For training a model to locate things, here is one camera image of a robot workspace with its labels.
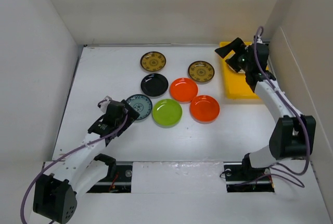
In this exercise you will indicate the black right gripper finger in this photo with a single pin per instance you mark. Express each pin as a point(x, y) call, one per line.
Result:
point(225, 50)
point(237, 45)

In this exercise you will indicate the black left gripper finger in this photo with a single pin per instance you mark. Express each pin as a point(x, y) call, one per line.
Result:
point(124, 128)
point(130, 110)

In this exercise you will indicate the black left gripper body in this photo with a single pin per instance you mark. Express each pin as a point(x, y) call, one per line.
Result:
point(120, 122)

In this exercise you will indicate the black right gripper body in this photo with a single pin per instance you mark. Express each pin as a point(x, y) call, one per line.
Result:
point(248, 65)

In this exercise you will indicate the blue white patterned plate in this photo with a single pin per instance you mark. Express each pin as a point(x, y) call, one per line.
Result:
point(142, 104)

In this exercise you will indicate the green plate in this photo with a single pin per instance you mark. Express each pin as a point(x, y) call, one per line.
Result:
point(167, 112)

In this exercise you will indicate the black plate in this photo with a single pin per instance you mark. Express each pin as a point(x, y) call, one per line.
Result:
point(154, 85)

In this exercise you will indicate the cream white plate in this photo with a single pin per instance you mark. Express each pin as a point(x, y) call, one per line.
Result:
point(241, 71)

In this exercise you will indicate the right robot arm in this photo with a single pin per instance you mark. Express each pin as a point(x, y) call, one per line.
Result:
point(293, 135)

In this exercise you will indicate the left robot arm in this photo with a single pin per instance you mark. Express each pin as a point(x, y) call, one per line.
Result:
point(57, 193)

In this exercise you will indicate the yellow plastic bin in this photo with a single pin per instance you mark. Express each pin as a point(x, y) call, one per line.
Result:
point(235, 86)

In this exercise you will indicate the yellow patterned plate right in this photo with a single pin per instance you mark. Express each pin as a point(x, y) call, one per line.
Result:
point(201, 71)

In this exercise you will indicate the yellow patterned plate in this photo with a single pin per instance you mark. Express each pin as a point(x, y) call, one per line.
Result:
point(201, 71)
point(153, 61)

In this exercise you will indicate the orange plate upper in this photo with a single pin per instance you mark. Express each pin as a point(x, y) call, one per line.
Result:
point(183, 90)

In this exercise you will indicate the orange plate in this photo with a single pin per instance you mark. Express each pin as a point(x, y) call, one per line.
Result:
point(204, 108)
point(183, 90)

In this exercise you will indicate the yellow patterned plate left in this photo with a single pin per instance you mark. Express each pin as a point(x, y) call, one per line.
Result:
point(153, 61)

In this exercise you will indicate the orange plate lower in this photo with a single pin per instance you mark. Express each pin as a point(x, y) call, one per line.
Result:
point(204, 108)

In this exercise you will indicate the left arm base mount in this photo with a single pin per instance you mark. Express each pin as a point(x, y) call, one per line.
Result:
point(118, 178)

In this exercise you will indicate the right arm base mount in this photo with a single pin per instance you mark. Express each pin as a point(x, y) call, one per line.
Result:
point(240, 177)

